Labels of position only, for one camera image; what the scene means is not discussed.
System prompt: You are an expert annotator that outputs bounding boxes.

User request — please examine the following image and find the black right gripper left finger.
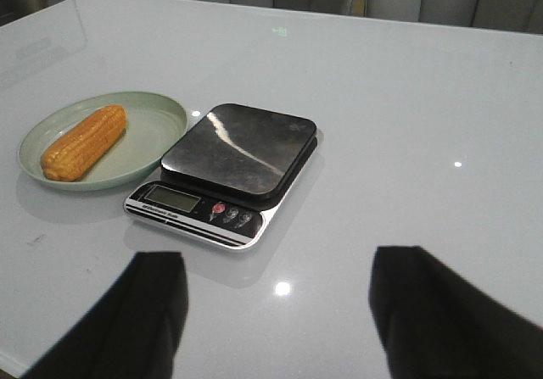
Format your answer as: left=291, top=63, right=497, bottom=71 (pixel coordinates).
left=24, top=252, right=188, bottom=378

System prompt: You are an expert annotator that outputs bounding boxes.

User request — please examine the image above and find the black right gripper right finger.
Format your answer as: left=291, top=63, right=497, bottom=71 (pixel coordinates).
left=368, top=246, right=542, bottom=378

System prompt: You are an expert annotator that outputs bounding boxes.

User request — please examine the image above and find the orange corn cob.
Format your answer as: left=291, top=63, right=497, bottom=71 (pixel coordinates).
left=40, top=104, right=127, bottom=182

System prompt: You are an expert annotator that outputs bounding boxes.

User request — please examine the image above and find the black silver kitchen scale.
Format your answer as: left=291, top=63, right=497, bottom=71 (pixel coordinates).
left=124, top=103, right=318, bottom=251

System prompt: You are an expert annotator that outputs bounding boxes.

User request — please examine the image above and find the light green round plate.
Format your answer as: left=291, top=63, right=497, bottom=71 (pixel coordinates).
left=18, top=92, right=190, bottom=192

